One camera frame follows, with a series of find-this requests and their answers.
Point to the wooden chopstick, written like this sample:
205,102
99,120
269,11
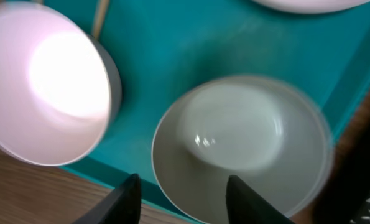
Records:
99,17

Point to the grey green bowl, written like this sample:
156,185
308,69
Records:
265,131

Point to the pink bowl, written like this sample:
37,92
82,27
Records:
60,90

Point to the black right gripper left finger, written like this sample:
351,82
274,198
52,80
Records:
121,206

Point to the teal serving tray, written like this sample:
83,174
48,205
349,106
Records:
162,49

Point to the black plastic tray bin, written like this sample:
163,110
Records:
345,199

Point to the large white plate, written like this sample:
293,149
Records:
311,6

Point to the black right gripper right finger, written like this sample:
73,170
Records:
245,206

